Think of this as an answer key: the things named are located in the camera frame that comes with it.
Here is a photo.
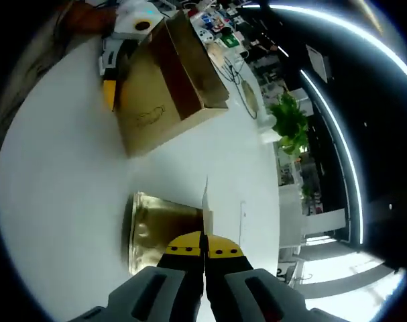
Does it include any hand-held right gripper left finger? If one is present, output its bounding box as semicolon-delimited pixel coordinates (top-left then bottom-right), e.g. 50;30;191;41
68;231;204;322

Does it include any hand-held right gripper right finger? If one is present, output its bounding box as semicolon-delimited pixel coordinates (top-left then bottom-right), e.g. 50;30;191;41
205;234;341;322

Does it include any stack of gold masks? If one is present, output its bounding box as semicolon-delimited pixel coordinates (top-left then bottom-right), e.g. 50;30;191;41
127;191;206;276

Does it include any gold mask packet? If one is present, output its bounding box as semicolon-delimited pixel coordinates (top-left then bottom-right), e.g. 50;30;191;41
201;176;214;235

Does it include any white game controller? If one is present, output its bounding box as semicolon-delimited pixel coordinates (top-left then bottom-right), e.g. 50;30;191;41
198;27;216;44

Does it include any long curved ceiling light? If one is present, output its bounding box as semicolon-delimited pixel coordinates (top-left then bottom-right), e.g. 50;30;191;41
300;68;364;246

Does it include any white table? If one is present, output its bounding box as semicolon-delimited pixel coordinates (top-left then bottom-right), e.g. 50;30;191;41
0;33;281;322

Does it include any white plant pot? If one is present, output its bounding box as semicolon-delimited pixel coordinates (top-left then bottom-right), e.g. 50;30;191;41
256;110;280;142

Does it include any wooden board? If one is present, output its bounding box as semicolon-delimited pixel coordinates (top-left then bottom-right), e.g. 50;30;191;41
206;43;229;68

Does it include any white ceiling panel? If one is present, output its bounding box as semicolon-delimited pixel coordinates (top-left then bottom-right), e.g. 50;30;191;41
305;45;333;83

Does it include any person's left hand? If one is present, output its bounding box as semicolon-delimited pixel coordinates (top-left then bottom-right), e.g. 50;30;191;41
68;5;119;34

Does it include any gold mask box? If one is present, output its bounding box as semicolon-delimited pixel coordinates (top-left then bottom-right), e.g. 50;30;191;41
112;9;230;158

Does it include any green potted plant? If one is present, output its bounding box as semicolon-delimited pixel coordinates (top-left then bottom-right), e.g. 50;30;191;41
268;92;310;158

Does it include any wide ceiling light strip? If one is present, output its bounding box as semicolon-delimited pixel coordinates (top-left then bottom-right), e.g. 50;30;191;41
270;3;407;88

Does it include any black table cable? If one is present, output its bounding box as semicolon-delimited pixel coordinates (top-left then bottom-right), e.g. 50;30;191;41
223;56;257;120

